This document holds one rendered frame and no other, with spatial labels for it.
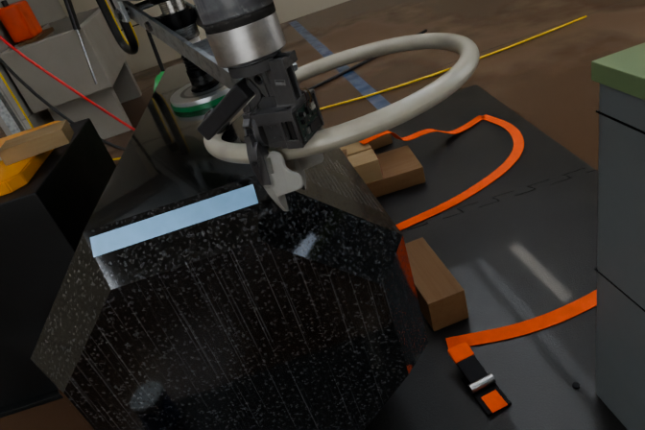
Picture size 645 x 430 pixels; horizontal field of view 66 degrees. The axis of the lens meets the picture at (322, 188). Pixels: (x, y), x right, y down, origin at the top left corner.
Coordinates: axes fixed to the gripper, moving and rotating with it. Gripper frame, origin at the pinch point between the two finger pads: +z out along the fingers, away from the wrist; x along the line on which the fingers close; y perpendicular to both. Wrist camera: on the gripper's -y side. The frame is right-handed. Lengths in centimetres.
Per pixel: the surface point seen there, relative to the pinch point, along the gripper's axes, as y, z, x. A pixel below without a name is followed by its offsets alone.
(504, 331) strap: 14, 84, 56
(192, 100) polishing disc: -54, -2, 47
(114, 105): -293, 44, 216
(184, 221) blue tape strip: -26.3, 6.8, 2.5
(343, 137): 10.6, -7.5, 1.0
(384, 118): 15.5, -8.1, 4.3
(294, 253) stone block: -9.5, 17.9, 7.7
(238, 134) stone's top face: -30.0, 2.7, 30.0
